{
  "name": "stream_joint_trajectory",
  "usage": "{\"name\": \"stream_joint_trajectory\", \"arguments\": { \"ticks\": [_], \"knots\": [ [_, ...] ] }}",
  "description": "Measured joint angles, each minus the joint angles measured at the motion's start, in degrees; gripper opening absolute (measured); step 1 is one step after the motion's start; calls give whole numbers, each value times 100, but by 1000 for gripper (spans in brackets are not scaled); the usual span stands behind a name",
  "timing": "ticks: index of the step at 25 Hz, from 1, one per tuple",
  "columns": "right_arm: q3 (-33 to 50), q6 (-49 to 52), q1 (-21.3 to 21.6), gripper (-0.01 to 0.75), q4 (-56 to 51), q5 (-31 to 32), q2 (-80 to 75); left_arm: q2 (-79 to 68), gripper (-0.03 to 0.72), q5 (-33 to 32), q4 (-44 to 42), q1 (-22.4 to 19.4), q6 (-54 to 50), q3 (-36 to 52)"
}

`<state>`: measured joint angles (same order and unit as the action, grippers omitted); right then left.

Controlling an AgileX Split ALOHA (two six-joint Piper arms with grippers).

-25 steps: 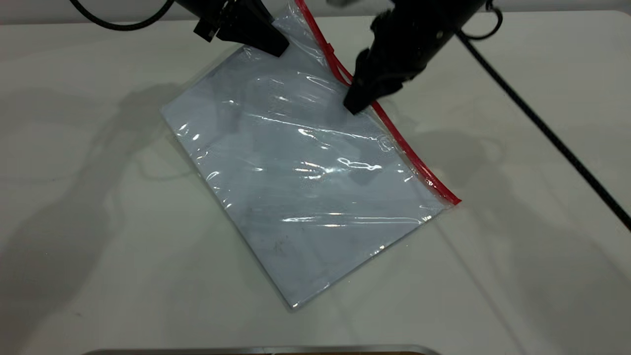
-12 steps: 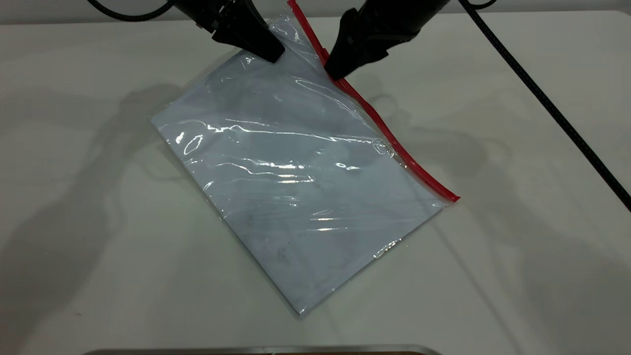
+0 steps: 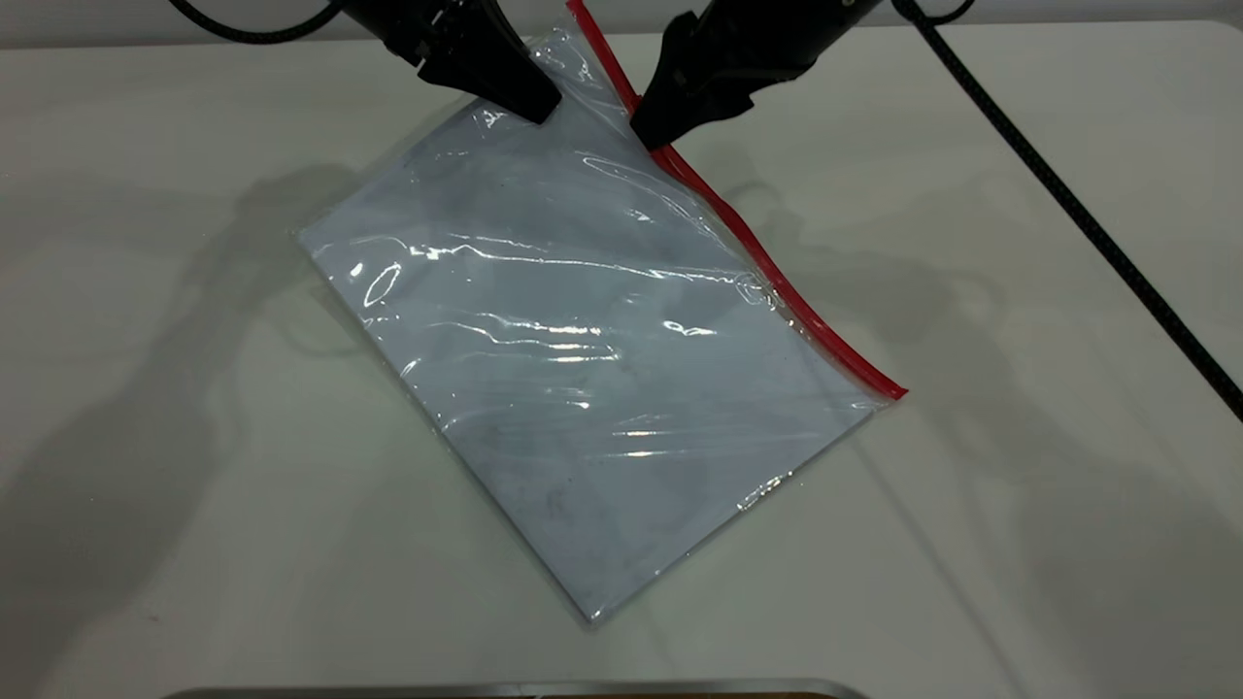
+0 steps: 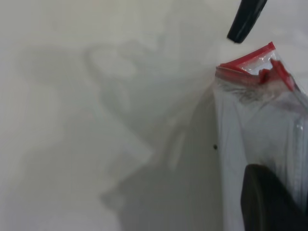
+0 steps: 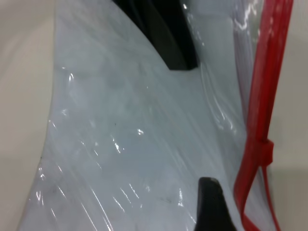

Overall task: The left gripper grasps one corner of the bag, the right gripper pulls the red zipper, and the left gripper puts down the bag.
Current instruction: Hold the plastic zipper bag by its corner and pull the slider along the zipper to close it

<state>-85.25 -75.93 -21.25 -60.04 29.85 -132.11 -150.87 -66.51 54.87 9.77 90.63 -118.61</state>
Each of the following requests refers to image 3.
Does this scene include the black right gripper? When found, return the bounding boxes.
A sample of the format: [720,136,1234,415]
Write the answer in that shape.
[628,0,886,152]

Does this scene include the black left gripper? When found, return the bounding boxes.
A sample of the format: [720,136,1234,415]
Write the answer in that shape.
[343,0,565,126]

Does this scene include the clear plastic bag red zipper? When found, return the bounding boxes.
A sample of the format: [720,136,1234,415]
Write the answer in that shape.
[295,0,910,625]

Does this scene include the white paper sheets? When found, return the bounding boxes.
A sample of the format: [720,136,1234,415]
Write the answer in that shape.
[303,58,880,618]

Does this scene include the grey metal edge strip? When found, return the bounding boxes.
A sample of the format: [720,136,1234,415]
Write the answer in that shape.
[158,678,872,699]

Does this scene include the smooth black cable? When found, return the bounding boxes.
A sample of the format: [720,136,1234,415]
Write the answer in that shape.
[168,0,343,46]

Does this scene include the braided black cable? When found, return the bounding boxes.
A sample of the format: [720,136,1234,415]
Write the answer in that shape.
[891,0,1243,425]

